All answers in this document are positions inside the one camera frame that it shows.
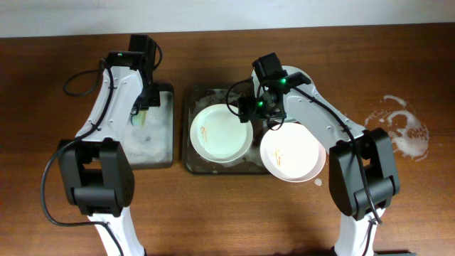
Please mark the left soapy black tray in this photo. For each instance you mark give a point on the left soapy black tray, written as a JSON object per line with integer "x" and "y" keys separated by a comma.
{"x": 151, "y": 146}

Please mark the pale green plate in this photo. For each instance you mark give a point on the pale green plate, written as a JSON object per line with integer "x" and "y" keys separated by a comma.
{"x": 218, "y": 136}

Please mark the middle dark wet tray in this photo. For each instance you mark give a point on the middle dark wet tray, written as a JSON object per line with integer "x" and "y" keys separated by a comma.
{"x": 197, "y": 97}

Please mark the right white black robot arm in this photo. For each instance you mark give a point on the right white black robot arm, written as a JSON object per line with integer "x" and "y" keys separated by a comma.
{"x": 362, "y": 170}

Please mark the green yellow sponge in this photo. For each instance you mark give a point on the green yellow sponge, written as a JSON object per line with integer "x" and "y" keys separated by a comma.
{"x": 138, "y": 120}

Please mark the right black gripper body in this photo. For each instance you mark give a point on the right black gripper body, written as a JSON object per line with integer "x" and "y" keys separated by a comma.
{"x": 244, "y": 109}

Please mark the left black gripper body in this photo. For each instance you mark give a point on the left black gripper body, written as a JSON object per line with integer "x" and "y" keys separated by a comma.
{"x": 149, "y": 98}

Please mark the grey green rear plate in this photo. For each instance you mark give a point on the grey green rear plate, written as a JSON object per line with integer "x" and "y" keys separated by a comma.
{"x": 290, "y": 70}

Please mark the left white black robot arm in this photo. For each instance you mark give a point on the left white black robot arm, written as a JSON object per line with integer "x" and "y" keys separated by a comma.
{"x": 97, "y": 175}

